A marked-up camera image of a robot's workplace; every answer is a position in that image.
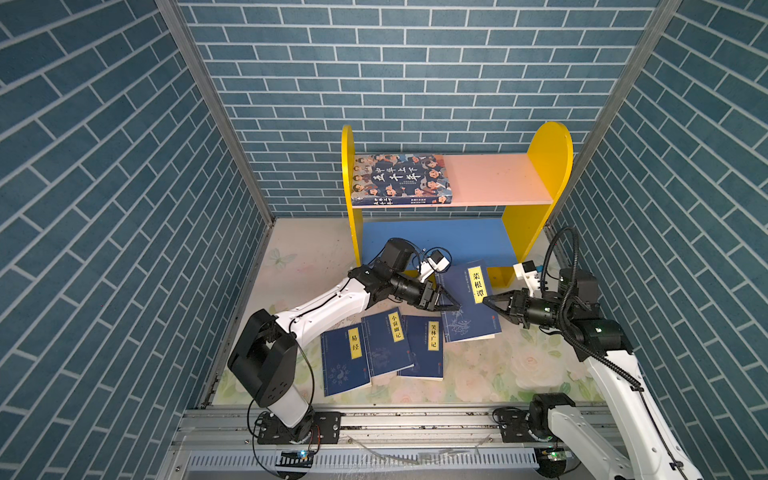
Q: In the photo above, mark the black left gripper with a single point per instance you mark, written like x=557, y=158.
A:
x=425, y=299

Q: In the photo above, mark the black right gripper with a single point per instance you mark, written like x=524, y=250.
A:
x=518, y=302

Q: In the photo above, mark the blue book yellow label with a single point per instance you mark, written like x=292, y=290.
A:
x=345, y=365
x=468, y=284
x=386, y=344
x=425, y=338

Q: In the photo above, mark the colourful cartoon history book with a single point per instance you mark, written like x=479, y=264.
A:
x=400, y=179

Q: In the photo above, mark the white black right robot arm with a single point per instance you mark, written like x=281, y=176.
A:
x=618, y=396

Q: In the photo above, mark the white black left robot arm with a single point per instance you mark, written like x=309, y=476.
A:
x=265, y=354

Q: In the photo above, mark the yellow pink blue bookshelf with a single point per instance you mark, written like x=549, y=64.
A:
x=501, y=203

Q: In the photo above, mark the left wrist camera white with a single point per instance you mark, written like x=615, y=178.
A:
x=435, y=260

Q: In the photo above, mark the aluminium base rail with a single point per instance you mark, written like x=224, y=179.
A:
x=429, y=442

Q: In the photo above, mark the right aluminium corner post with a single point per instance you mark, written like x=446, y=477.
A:
x=657, y=24

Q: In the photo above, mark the aluminium corner post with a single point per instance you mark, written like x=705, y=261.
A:
x=657, y=24
x=181, y=34

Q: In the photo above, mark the left aluminium corner post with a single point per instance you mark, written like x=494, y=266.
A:
x=181, y=34

